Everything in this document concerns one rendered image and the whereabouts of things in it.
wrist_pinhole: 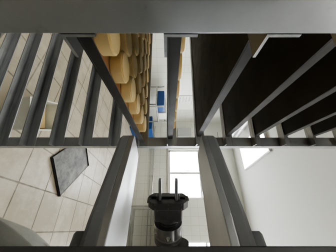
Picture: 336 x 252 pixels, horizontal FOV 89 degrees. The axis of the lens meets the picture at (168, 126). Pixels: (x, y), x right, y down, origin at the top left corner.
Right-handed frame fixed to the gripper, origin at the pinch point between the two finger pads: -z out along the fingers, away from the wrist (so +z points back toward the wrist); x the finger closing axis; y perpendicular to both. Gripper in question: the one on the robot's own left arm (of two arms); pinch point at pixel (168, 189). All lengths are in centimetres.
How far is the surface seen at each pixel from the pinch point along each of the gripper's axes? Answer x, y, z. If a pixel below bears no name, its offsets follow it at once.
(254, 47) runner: 8.6, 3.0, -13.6
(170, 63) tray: 0.3, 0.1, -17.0
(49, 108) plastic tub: -95, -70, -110
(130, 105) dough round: -8.1, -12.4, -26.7
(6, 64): -61, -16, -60
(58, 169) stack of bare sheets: -102, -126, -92
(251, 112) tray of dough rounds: 18.0, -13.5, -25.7
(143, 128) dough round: -7.1, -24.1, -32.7
